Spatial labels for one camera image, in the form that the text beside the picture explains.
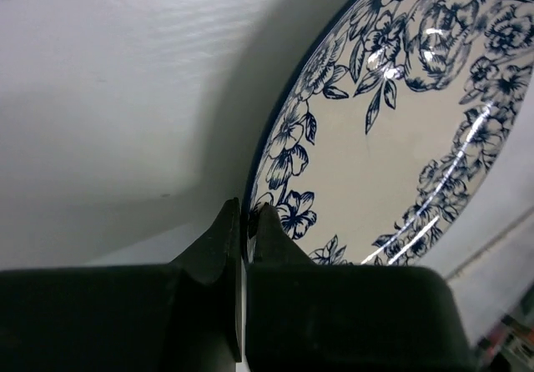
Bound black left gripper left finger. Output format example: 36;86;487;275
1;199;242;371

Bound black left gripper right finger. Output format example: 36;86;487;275
245;204;476;371

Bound blue floral white plate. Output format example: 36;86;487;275
243;0;533;265

